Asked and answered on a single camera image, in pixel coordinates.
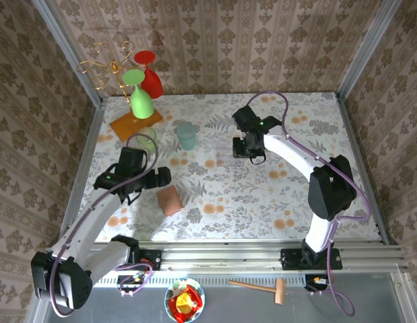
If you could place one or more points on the green wine glass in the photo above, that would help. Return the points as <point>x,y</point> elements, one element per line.
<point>141,104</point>

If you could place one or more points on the patterned ceramic bowl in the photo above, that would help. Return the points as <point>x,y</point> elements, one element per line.
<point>169,292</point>

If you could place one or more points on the red wrapper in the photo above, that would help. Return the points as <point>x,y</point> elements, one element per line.
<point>195,296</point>

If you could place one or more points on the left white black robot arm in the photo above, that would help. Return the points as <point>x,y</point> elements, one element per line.
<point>94,222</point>

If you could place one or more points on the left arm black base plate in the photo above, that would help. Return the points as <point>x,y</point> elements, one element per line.
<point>151,259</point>

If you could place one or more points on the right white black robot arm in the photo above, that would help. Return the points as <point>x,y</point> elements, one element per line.
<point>289,151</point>

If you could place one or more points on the aluminium side rail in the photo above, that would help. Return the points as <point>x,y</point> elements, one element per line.
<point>86,151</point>
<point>357,144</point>

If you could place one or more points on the yellow crumpled paper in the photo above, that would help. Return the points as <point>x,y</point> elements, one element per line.
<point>184,299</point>

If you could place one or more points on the black connector box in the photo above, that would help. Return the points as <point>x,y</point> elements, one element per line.
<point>127,281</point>
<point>312,282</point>

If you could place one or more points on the green plastic tumbler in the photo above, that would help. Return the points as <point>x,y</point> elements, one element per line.
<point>148,143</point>

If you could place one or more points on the blue plastic tumbler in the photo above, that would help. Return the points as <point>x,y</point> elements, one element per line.
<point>186,138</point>

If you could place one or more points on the wooden mallet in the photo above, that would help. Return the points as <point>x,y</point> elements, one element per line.
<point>280,291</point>

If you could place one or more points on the red wine glass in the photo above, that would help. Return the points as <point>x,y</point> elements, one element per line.
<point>153,85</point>

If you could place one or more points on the aluminium mounting rail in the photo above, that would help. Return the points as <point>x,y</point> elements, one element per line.
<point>222,257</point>

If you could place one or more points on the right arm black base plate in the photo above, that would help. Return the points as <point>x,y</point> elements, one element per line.
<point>291,260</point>

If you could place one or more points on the grey metal shelf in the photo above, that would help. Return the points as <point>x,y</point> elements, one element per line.
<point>380,303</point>

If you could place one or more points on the aluminium frame post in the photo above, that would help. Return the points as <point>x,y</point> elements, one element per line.
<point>374,33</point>
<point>59,33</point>

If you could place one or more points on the perforated metal strip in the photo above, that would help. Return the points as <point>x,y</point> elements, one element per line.
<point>215,281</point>

